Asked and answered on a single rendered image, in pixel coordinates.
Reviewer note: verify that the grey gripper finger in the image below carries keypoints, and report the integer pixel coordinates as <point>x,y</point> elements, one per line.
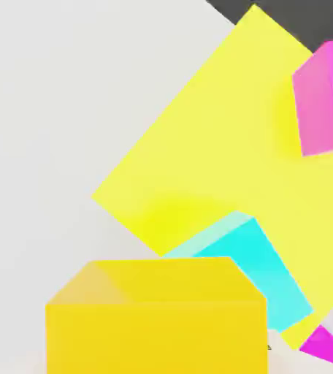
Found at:
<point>274,356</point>

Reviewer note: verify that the small yellow cube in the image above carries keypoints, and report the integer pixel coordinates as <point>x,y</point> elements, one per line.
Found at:
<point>157,336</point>

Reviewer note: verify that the small magenta cube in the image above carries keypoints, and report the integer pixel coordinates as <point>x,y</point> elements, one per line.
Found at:
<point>330,349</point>

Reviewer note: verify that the small cyan cube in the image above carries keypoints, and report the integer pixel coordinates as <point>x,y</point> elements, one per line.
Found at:
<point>260,271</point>

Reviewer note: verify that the small pink cube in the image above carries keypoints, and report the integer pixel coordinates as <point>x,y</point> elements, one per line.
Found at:
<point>327,102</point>

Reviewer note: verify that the large yellow box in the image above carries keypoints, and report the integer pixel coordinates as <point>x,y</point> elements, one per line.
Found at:
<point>219,140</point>

